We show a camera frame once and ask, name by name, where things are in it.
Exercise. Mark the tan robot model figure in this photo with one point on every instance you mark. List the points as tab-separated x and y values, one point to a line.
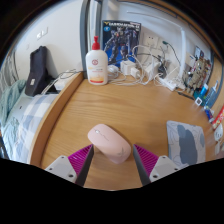
198	75

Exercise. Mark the red chip can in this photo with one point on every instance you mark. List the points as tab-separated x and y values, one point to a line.
219	117

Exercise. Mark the large white charger block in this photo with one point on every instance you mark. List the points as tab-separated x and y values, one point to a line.
127	67

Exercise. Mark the white wall switch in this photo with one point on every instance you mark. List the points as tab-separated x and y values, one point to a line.
42	33

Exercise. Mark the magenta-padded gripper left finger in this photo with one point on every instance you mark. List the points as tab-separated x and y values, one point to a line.
65	166

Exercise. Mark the black bag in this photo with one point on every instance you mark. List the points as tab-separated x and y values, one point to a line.
38	71

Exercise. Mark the black ruler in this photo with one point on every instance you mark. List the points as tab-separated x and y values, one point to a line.
186	95

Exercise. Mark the small white clock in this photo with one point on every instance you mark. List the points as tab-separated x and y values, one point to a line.
198	101

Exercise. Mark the white power strip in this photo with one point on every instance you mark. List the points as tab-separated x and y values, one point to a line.
166	83

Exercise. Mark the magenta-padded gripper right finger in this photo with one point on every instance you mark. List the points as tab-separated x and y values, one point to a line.
161	166

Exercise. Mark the checked bed quilt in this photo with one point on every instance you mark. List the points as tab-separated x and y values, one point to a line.
26	123

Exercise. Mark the blue spray bottle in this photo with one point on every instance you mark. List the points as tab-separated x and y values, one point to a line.
211	95

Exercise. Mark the grey metal desk frame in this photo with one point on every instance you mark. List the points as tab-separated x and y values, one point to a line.
83	36

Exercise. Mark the white wall socket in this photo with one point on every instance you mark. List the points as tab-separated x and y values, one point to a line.
150	40

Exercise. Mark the grey blue printed mouse pad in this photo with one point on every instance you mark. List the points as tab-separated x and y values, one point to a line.
185	143

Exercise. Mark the blue red flat pack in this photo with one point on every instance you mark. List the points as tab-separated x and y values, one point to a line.
208	114

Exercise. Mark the pink computer mouse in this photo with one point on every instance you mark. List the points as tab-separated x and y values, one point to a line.
108	141

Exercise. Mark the small white charger block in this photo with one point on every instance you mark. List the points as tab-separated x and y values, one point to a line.
135	72

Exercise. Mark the blue robot model kit box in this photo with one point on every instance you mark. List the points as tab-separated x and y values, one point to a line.
121	40

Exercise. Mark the white red-capped pump bottle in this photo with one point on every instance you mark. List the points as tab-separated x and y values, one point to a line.
96	66

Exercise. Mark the teal blanket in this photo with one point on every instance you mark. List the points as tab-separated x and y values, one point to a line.
10	98

